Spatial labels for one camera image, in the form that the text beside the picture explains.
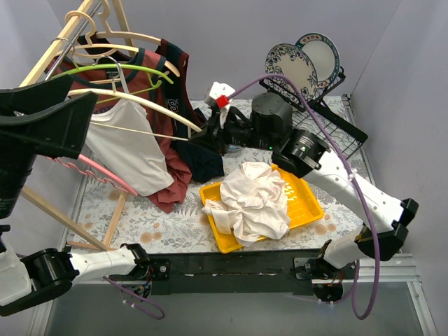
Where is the green hanger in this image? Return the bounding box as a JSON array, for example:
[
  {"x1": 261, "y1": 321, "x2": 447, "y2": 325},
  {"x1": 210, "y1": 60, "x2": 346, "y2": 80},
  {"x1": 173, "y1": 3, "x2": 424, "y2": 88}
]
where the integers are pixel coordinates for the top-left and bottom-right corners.
[{"x1": 54, "y1": 57, "x2": 176, "y2": 106}]

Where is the navy tank top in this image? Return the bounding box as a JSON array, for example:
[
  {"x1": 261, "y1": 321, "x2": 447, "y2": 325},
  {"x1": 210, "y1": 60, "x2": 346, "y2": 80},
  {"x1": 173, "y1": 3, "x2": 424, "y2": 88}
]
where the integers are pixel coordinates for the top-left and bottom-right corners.
[{"x1": 156, "y1": 39, "x2": 224, "y2": 183}]

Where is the blue white small bowl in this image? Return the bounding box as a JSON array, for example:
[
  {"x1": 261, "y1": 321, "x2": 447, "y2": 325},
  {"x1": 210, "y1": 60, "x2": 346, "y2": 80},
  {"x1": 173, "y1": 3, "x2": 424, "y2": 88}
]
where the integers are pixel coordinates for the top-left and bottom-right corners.
[{"x1": 227, "y1": 145, "x2": 242, "y2": 153}]

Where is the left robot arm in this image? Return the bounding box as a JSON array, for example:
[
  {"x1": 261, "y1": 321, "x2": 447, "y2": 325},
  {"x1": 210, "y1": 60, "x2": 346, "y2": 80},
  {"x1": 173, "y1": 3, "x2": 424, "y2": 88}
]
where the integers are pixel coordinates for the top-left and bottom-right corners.
[{"x1": 1, "y1": 76, "x2": 150, "y2": 316}]

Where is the white camisole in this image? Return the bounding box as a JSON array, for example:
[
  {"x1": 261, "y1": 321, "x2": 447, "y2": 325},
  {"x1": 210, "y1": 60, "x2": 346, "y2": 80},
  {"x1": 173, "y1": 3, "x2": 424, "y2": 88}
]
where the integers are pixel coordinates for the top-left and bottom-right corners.
[{"x1": 85, "y1": 98, "x2": 174, "y2": 196}]

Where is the cream hanger rear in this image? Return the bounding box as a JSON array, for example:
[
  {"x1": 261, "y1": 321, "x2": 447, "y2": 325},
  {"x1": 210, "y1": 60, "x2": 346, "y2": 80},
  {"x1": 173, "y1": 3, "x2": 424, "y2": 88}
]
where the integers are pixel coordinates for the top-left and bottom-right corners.
[{"x1": 65, "y1": 1, "x2": 162, "y2": 46}]

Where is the pink hanger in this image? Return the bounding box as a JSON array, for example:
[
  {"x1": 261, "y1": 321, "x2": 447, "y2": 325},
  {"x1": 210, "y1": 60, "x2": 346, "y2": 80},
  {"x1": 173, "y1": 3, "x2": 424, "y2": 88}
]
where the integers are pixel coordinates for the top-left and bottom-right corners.
[{"x1": 45, "y1": 154, "x2": 138, "y2": 197}]

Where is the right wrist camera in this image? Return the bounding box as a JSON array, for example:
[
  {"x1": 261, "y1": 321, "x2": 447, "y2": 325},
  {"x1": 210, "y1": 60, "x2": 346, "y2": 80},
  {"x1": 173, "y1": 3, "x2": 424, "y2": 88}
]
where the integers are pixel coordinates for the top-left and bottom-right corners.
[{"x1": 204, "y1": 81, "x2": 235, "y2": 115}]

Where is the floral blue plate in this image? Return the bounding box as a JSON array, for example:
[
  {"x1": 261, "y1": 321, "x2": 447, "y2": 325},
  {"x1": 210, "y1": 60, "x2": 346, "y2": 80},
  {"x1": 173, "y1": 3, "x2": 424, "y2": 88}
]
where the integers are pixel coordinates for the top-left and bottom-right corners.
[{"x1": 265, "y1": 43, "x2": 318, "y2": 101}]

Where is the white tank top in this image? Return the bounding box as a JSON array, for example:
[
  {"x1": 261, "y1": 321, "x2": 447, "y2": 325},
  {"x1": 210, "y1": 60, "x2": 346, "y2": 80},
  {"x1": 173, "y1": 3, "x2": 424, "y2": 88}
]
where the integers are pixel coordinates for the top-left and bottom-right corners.
[{"x1": 202, "y1": 162, "x2": 291, "y2": 247}]

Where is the cream hanger front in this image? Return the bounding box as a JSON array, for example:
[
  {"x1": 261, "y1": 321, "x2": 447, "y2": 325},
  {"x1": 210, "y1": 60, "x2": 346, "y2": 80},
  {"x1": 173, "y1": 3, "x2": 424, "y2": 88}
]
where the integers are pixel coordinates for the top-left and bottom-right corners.
[{"x1": 67, "y1": 54, "x2": 204, "y2": 143}]

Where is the cream hanger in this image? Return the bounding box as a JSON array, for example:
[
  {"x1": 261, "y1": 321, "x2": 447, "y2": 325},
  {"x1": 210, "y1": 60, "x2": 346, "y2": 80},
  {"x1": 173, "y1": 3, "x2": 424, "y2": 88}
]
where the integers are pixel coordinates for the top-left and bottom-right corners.
[
  {"x1": 65, "y1": 1, "x2": 162, "y2": 46},
  {"x1": 67, "y1": 54, "x2": 204, "y2": 143},
  {"x1": 72, "y1": 43, "x2": 180, "y2": 77}
]

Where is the black wire dish rack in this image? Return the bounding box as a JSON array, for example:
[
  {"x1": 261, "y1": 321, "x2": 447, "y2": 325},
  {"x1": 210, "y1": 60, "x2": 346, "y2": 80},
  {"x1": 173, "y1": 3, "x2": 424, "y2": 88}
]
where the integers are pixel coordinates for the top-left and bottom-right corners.
[{"x1": 259, "y1": 68, "x2": 368, "y2": 159}]

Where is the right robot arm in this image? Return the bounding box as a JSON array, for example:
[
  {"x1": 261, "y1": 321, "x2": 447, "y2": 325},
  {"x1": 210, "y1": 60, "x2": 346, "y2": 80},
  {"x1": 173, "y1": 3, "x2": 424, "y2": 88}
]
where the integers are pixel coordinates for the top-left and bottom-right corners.
[{"x1": 189, "y1": 92, "x2": 419, "y2": 279}]

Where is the red tank top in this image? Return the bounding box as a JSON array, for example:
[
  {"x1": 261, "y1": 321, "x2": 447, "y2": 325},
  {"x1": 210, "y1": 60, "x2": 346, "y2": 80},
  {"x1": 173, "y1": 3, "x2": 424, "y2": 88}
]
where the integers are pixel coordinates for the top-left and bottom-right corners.
[{"x1": 52, "y1": 48, "x2": 193, "y2": 214}]

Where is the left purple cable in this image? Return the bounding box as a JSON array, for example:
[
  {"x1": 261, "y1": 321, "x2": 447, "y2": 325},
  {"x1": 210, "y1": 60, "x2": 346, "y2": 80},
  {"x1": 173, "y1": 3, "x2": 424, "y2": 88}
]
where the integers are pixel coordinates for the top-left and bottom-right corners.
[{"x1": 13, "y1": 255, "x2": 165, "y2": 321}]

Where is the wooden clothes rack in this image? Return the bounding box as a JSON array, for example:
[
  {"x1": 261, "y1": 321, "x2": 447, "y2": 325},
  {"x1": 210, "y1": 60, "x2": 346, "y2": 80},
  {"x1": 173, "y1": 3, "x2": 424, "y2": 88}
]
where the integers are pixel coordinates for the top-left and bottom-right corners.
[{"x1": 19, "y1": 1, "x2": 130, "y2": 251}]

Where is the green rimmed white plate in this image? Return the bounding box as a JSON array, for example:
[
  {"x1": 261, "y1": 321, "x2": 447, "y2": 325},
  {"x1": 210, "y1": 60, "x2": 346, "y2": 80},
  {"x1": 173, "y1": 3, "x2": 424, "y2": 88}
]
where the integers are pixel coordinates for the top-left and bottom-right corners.
[{"x1": 295, "y1": 32, "x2": 340, "y2": 88}]

